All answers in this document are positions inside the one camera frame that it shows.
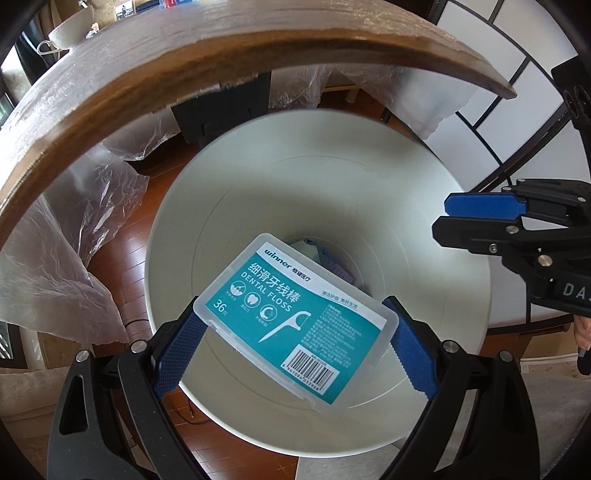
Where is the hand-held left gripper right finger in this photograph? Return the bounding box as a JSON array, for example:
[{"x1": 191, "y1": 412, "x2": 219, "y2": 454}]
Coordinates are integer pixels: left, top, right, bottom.
[{"x1": 382, "y1": 296, "x2": 543, "y2": 480}]

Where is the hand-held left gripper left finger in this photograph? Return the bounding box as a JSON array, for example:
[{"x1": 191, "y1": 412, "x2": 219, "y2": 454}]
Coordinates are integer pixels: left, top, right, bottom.
[{"x1": 46, "y1": 299, "x2": 206, "y2": 480}]

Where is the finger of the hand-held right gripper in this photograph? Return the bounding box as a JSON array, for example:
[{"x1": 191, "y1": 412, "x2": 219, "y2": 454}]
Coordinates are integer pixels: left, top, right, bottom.
[
  {"x1": 444, "y1": 179, "x2": 591, "y2": 227},
  {"x1": 431, "y1": 217, "x2": 568, "y2": 269}
]

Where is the white plastic bin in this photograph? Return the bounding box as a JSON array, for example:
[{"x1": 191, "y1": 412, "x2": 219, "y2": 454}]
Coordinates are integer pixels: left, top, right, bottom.
[{"x1": 145, "y1": 108, "x2": 492, "y2": 446}]

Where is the purple hair roller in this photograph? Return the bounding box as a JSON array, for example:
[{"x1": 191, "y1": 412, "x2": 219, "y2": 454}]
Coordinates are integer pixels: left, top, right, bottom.
[{"x1": 321, "y1": 249, "x2": 357, "y2": 288}]

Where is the clear dental floss box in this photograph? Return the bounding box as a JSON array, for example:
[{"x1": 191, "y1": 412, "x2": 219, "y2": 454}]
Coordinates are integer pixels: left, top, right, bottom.
[{"x1": 193, "y1": 233, "x2": 400, "y2": 418}]

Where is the teal plastic packet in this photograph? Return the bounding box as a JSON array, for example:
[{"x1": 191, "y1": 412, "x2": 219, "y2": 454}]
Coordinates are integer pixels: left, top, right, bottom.
[{"x1": 290, "y1": 237, "x2": 325, "y2": 260}]

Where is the person's right hand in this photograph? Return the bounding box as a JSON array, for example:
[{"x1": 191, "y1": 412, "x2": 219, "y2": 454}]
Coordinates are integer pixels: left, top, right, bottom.
[{"x1": 575, "y1": 316, "x2": 591, "y2": 352}]

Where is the white plastic sheet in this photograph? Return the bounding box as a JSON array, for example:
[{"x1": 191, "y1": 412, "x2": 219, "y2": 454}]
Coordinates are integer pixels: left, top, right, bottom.
[{"x1": 332, "y1": 65, "x2": 476, "y2": 139}]

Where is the grey rug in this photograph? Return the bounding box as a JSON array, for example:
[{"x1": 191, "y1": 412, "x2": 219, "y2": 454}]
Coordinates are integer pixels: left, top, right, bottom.
[{"x1": 295, "y1": 369, "x2": 588, "y2": 480}]

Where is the black box with round hole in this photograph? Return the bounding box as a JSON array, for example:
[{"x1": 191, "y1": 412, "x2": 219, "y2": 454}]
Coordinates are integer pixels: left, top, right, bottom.
[{"x1": 551, "y1": 58, "x2": 591, "y2": 121}]

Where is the clear plastic sheet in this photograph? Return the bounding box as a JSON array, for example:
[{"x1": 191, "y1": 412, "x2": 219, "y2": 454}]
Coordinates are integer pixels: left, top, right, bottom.
[{"x1": 0, "y1": 129, "x2": 181, "y2": 344}]

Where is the beige cushion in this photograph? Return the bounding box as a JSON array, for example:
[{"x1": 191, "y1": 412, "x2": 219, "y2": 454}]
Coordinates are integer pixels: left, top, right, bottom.
[{"x1": 0, "y1": 364, "x2": 70, "y2": 417}]

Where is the white black-framed screen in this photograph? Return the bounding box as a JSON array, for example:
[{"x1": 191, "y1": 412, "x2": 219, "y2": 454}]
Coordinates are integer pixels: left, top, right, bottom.
[{"x1": 418, "y1": 0, "x2": 591, "y2": 336}]

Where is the white cup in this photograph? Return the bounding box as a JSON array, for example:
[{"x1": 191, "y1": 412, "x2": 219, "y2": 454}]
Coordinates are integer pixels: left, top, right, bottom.
[{"x1": 37, "y1": 8, "x2": 93, "y2": 55}]

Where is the row of colourful boxes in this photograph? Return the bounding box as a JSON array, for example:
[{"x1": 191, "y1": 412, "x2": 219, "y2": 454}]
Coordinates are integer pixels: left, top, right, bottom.
[{"x1": 136, "y1": 0, "x2": 206, "y2": 9}]

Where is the dark picture frame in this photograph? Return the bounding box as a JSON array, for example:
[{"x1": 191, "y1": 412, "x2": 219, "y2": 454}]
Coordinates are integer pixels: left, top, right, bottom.
[{"x1": 0, "y1": 320, "x2": 24, "y2": 368}]

